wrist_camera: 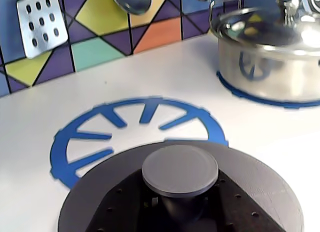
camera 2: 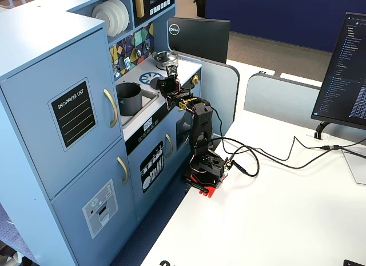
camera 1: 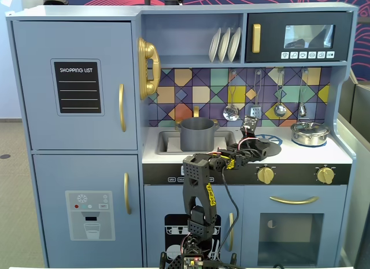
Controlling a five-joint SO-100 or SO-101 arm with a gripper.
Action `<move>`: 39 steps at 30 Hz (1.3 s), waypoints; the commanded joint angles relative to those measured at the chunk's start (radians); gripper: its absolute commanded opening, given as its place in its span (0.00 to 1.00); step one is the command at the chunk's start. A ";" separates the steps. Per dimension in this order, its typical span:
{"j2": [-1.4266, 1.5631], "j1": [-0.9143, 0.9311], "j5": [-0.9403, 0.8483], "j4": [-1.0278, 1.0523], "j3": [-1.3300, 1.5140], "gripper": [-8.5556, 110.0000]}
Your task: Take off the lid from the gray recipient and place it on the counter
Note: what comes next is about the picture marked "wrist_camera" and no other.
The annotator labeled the steel ladle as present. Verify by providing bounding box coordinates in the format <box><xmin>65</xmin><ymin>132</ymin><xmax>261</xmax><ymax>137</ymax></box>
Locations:
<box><xmin>110</xmin><ymin>0</ymin><xmax>154</xmax><ymax>15</ymax></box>

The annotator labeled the gray pot lid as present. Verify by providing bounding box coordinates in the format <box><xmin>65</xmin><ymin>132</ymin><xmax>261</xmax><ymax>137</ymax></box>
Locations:
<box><xmin>57</xmin><ymin>139</ymin><xmax>306</xmax><ymax>232</ymax></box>

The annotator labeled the blue uncovered burner print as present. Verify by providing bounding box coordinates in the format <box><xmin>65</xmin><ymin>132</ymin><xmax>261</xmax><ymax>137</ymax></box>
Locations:
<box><xmin>49</xmin><ymin>95</ymin><xmax>229</xmax><ymax>191</ymax></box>

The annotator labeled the stainless steel pot lid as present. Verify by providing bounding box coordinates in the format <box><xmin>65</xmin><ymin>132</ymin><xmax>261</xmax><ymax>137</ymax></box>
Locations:
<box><xmin>211</xmin><ymin>0</ymin><xmax>320</xmax><ymax>56</ymax></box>

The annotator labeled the blue wooden toy kitchen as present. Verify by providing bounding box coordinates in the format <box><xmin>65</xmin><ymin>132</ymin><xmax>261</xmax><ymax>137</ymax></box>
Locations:
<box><xmin>0</xmin><ymin>0</ymin><xmax>320</xmax><ymax>232</ymax></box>

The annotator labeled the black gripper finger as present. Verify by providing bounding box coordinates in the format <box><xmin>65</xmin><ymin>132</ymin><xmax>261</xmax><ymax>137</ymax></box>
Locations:
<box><xmin>199</xmin><ymin>170</ymin><xmax>286</xmax><ymax>232</ymax></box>
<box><xmin>89</xmin><ymin>168</ymin><xmax>164</xmax><ymax>232</ymax></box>

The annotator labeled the steel perforated spatula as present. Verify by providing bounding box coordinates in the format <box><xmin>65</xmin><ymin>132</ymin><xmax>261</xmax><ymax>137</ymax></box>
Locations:
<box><xmin>15</xmin><ymin>0</ymin><xmax>69</xmax><ymax>59</ymax></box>

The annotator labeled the blue burner print under pot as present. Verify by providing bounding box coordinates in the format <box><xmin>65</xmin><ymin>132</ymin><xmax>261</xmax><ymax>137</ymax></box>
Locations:
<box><xmin>215</xmin><ymin>70</ymin><xmax>320</xmax><ymax>111</ymax></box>

